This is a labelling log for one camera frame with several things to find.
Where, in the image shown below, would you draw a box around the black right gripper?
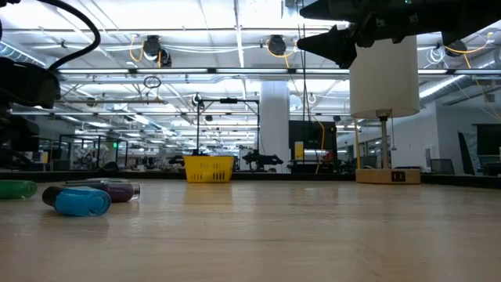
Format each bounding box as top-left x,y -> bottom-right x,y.
296,0 -> 443,70

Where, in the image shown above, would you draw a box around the white building column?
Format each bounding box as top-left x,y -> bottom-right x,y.
259,80 -> 291,173

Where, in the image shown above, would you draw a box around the black ceiling cable reel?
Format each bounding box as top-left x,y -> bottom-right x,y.
267,34 -> 288,57
141,34 -> 173,68
445,38 -> 469,58

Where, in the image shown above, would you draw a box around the black wall monitor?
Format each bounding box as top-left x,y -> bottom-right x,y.
475,123 -> 501,157

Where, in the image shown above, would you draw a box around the yellow plastic basket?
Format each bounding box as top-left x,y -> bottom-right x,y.
182,155 -> 235,184

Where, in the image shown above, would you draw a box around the black metal rig frame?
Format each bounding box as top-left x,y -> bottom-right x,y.
195,97 -> 261,156

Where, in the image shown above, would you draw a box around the long ceiling light bar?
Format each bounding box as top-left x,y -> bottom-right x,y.
56,67 -> 351,75

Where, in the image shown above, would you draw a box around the black aluminium table frame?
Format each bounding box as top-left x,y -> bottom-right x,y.
0,168 -> 501,190

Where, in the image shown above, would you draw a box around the purple nail polish bottle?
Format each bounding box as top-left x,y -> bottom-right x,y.
64,180 -> 141,204

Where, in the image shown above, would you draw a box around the black cabinet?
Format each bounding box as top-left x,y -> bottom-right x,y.
288,120 -> 338,161

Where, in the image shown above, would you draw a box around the black slanted panel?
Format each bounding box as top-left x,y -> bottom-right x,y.
457,132 -> 477,176

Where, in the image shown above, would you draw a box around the light blue nail polish bottle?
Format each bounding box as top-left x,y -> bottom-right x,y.
41,186 -> 112,218

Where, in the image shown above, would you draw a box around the green nail polish bottle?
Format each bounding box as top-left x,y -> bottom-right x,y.
0,179 -> 38,200

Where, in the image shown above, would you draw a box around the white lamp with wooden base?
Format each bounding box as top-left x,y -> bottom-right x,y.
348,34 -> 422,185

